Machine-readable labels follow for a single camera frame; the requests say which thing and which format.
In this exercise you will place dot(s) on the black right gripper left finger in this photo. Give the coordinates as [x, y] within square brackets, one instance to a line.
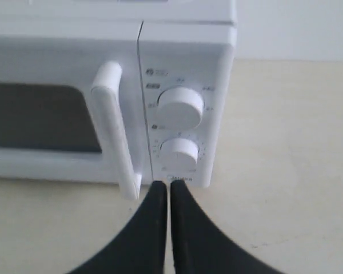
[140, 245]

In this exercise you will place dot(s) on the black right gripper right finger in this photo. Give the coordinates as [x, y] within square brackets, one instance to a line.
[199, 246]

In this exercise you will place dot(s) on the white microwave door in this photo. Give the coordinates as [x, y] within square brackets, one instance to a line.
[71, 106]

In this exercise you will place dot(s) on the white microwave oven body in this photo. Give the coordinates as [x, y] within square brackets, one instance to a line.
[182, 44]

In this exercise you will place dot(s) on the lower white control knob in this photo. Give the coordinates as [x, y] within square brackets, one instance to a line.
[179, 155]

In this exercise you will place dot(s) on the white control knob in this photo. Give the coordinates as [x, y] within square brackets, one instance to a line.
[180, 108]
[179, 155]

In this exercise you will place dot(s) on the upper white control knob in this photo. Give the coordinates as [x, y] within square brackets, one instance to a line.
[180, 108]

